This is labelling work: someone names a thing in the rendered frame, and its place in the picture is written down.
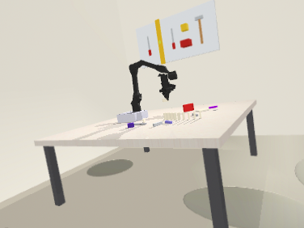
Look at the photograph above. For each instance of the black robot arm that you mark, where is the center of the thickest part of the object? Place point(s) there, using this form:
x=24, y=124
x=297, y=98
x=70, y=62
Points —
x=133, y=68

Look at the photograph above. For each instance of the red rectangular block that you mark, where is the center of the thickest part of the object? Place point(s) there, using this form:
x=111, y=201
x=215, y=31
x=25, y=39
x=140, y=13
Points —
x=188, y=107

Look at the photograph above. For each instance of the purple cube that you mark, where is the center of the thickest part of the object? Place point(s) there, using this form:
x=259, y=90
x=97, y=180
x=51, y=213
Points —
x=130, y=125

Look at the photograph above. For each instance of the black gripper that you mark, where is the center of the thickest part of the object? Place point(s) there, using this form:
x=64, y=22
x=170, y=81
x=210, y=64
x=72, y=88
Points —
x=165, y=90

